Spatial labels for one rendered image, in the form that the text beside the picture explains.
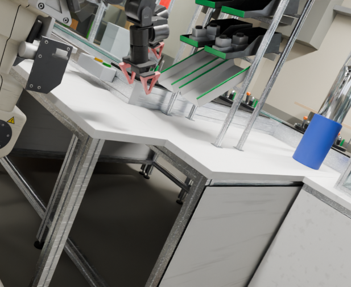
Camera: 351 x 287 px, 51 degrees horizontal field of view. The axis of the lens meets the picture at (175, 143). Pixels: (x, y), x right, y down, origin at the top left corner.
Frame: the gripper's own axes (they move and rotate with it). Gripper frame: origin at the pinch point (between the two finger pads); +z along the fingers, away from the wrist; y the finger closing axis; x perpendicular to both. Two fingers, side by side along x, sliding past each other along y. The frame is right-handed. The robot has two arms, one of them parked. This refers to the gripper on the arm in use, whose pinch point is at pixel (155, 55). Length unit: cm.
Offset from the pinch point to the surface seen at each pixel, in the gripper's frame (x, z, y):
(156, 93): 13.6, 7.3, -15.9
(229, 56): -2, -15, -48
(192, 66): -2.7, -1.5, -24.2
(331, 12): -346, 143, 111
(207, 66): -2.1, -5.4, -34.7
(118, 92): 28.1, 2.0, -8.3
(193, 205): 43, 10, -74
